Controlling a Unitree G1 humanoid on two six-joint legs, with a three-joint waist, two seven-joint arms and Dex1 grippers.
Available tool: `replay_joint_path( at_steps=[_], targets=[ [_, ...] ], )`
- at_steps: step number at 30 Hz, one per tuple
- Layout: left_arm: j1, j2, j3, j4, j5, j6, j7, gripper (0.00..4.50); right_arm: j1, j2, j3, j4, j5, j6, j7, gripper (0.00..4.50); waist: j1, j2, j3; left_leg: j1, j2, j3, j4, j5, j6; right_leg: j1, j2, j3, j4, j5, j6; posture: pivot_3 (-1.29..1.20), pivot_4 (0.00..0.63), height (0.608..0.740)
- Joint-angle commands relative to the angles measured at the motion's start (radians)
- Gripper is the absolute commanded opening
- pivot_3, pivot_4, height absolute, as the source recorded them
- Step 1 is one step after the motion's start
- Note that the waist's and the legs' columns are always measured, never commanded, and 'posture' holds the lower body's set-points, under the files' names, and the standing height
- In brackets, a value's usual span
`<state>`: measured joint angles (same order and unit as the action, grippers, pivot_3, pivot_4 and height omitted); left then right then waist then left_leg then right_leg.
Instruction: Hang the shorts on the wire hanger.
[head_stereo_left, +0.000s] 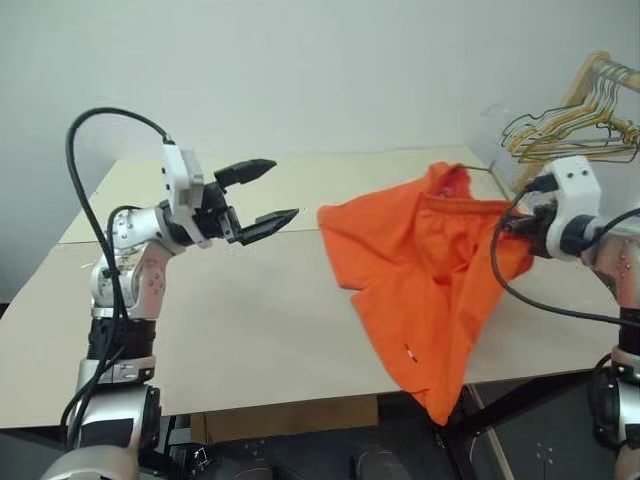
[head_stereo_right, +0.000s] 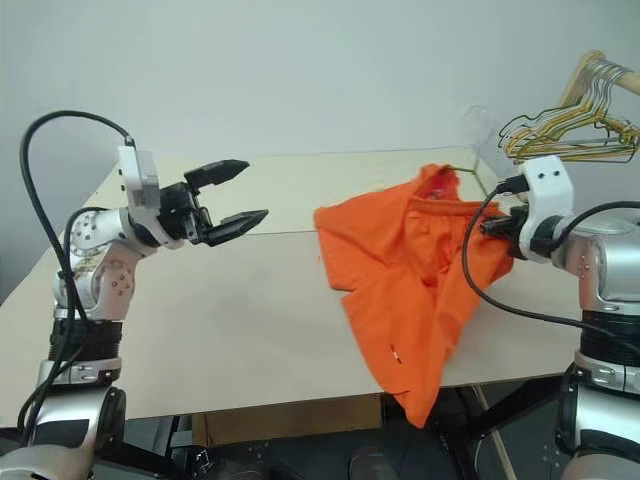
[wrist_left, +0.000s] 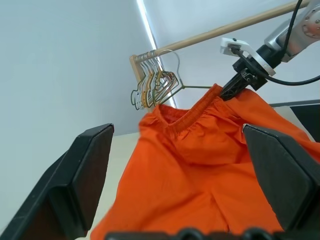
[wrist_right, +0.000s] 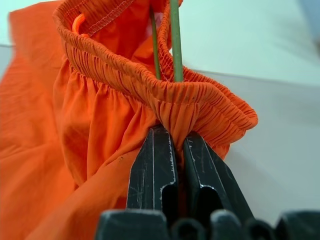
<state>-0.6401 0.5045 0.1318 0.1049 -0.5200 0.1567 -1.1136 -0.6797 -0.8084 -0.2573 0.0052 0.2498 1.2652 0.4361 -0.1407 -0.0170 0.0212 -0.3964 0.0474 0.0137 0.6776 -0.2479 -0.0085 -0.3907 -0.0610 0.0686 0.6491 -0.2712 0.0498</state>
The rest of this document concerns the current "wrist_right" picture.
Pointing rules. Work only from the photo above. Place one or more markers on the orange shorts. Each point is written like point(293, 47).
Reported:
point(100, 125)

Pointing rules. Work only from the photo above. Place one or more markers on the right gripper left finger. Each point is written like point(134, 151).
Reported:
point(152, 170)

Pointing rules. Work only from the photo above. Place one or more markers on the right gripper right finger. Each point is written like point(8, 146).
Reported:
point(207, 172)

